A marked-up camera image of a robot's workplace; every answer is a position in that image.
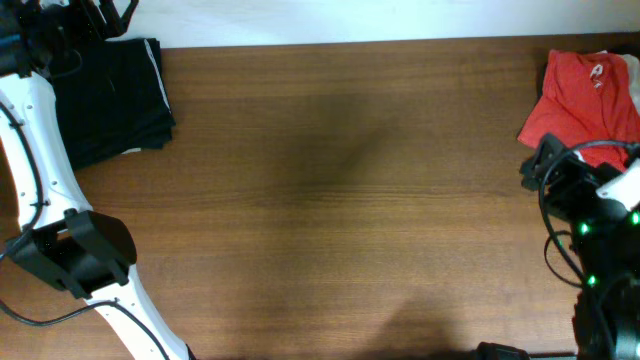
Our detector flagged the folded khaki shorts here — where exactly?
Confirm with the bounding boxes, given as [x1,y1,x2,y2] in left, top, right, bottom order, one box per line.
[121,148,142,155]

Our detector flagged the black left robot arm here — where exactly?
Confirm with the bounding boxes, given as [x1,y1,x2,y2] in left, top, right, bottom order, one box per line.
[1,1,194,359]

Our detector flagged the black shorts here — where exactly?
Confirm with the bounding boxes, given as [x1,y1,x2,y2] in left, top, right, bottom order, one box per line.
[50,38,176,170]

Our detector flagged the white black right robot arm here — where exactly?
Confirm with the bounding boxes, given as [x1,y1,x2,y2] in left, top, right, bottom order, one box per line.
[520,133,639,360]

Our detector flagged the red shirt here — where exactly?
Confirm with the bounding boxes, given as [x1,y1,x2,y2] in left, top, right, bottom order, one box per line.
[517,50,639,148]

